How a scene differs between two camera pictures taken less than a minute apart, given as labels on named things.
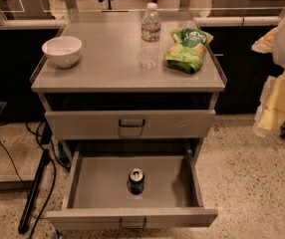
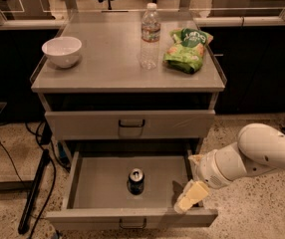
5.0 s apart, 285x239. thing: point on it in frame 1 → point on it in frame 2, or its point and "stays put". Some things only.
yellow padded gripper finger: [266, 43] → [196, 157]
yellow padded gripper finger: [280, 96] → [193, 192]
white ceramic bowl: [63, 51] stays put
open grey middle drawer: [98, 193] stays put
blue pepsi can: [136, 180] stays put
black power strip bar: [33, 193] stays put
